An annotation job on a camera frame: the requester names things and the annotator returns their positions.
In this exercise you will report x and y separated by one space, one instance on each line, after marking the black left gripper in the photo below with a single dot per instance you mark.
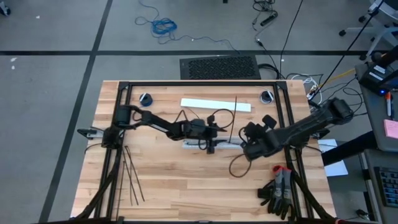
200 129

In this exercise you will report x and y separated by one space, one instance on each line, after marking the pink sticky notes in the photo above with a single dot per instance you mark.
391 129

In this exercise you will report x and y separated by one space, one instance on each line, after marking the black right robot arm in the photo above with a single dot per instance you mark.
311 124

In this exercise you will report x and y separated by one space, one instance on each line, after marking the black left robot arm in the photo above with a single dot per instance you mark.
155 122

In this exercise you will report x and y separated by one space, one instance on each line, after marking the white paper sheet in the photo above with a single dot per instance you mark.
337 169

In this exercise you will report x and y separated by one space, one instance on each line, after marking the grey desk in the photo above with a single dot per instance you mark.
373 124
370 186

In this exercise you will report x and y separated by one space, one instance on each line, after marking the grey work glove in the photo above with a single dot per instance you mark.
284 186
269 199

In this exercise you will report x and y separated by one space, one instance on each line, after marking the white duct cover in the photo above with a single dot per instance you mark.
217 105

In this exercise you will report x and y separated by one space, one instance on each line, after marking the grey office chair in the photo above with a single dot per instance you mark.
385 31

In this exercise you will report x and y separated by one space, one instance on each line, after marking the dark blue bar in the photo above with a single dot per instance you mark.
348 149

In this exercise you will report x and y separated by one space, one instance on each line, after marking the black label printer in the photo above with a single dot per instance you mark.
373 77

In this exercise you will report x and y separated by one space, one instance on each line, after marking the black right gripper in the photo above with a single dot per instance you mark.
261 143

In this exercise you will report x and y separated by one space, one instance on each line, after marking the black floor mat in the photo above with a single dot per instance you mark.
220 67

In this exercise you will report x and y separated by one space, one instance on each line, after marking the black aluminium table frame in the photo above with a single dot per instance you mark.
202 83

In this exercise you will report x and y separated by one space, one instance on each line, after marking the black keyboard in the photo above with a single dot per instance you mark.
388 186

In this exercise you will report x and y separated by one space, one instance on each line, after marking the black power strip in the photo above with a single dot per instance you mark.
269 19

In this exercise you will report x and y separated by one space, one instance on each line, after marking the marker pen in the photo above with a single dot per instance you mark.
389 105

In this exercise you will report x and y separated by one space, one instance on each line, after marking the black plug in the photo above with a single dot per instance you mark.
362 213

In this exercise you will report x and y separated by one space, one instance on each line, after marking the black chair caster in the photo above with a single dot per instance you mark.
4 11

